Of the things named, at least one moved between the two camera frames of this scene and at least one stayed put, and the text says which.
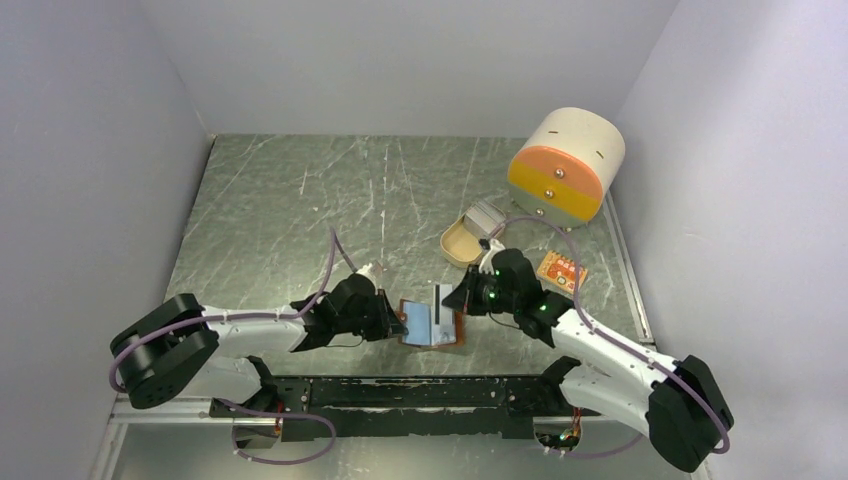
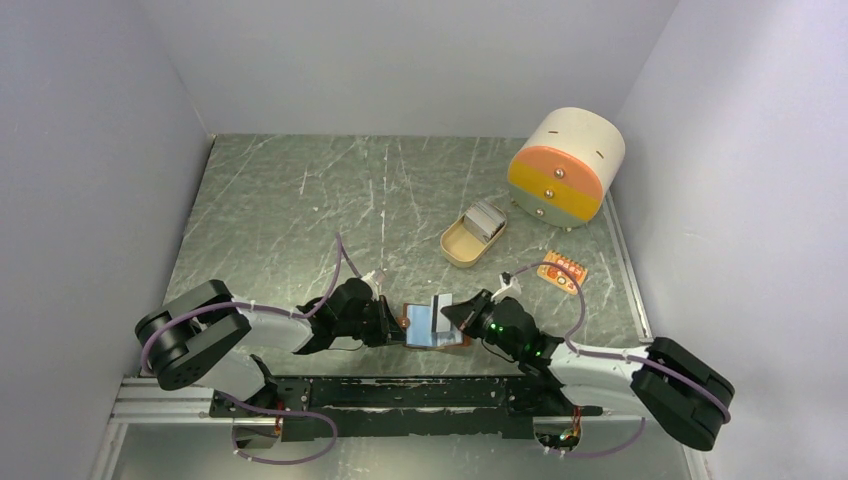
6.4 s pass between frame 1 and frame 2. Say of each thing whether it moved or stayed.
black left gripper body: stayed
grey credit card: moved
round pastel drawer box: stayed
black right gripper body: moved
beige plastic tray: stayed
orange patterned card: stayed
